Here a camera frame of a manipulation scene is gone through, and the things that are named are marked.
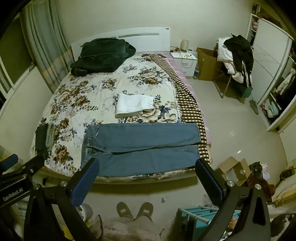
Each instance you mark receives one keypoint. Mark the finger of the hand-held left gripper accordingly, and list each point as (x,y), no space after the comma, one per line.
(8,162)
(30,165)

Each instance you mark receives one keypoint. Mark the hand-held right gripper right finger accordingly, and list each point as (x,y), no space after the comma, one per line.
(209,183)

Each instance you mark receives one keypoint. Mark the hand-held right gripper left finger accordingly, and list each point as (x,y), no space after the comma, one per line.
(85,184)

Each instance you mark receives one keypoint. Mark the blue denim pants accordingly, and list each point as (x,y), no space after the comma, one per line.
(138,141)

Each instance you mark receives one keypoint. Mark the folded white pants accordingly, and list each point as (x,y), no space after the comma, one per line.
(131,104)

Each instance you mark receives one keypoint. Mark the open small cardboard box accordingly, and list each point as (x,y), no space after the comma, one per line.
(233,171)

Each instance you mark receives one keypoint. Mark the grey tape roll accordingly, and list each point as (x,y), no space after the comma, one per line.
(85,213)

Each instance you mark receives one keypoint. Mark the dark folded cloth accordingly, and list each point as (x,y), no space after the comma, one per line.
(41,136)

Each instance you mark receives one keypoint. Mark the teal rack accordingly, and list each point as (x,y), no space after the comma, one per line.
(198,215)

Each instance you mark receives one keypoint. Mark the grey folded cloth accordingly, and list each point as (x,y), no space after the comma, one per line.
(50,136)

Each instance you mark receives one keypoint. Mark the person's left shoe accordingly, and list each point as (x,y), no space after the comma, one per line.
(124,210)

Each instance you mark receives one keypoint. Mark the person's shoe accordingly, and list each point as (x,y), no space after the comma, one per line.
(145,210)
(124,210)

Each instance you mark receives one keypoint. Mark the dark brown clothes pile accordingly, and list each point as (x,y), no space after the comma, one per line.
(261,180)

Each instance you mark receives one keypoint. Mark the person's legs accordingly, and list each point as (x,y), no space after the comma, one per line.
(131,229)

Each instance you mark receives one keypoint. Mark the person's right shoe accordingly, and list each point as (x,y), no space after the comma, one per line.
(145,210)

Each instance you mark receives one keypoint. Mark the yellowish cushion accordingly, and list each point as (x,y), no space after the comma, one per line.
(285,194)

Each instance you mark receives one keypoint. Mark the brown checkered blanket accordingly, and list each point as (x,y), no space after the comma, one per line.
(189,106)

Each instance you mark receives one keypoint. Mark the pair of grey slippers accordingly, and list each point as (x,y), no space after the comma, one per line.
(254,106)

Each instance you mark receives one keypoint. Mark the floral bed sheet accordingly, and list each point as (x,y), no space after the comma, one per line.
(92,92)

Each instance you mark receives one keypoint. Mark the folding chair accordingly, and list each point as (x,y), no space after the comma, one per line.
(222,89)

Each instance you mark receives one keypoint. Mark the dark green bag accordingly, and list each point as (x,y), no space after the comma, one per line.
(242,90)

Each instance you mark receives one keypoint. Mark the window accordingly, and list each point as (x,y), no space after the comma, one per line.
(13,53)

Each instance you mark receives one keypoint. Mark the white nightstand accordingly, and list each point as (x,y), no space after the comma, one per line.
(187,67)

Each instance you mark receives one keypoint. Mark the brown cardboard box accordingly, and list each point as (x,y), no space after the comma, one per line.
(207,64)

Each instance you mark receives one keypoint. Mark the striped curtain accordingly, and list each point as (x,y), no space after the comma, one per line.
(41,41)

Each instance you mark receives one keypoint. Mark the pile of white clothes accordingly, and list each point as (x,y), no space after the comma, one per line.
(225,54)

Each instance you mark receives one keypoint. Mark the dark green jacket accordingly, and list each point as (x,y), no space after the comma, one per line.
(101,55)

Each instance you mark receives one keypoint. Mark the black garment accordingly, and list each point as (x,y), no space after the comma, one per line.
(241,51)

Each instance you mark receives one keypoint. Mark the white wardrobe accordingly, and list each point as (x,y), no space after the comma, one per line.
(266,58)

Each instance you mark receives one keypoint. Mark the cream table lamp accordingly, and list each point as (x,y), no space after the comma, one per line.
(185,45)

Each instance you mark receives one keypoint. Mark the white headboard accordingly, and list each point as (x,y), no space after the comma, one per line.
(143,44)

